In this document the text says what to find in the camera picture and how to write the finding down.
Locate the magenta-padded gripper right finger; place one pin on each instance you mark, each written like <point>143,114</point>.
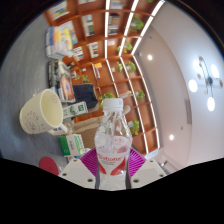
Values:
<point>147,173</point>

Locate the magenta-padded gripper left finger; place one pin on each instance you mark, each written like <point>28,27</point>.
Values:
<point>77,173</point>

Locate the clear plastic water bottle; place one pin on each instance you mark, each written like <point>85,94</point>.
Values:
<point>112,160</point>

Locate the green-white cardboard box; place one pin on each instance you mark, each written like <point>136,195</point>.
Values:
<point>71,145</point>

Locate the flat round red coaster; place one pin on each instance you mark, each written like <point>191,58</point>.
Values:
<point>49,165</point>

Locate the beige chair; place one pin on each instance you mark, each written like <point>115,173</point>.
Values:
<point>86,131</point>

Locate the round recessed ceiling light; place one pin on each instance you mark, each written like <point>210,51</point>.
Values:
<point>150,57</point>
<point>171,137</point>

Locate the small green-white carton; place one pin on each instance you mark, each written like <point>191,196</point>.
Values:
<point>76,109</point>

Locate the wooden artist mannequin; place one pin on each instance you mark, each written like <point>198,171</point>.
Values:
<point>126,108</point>

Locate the cream ceramic mug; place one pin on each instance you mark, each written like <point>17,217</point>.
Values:
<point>40,115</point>

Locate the ceiling air vent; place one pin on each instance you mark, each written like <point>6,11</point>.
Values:
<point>188,111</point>

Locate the dark blue chair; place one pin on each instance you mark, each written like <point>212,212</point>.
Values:
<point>85,95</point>

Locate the flat magazine stack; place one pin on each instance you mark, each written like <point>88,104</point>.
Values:
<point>61,83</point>

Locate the multi-bulb ceiling lamp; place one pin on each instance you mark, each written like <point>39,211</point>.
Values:
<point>208,81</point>

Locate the colourful book stack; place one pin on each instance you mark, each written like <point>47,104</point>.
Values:
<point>60,40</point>

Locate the orange wooden shelf unit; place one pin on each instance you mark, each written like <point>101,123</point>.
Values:
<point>113,40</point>

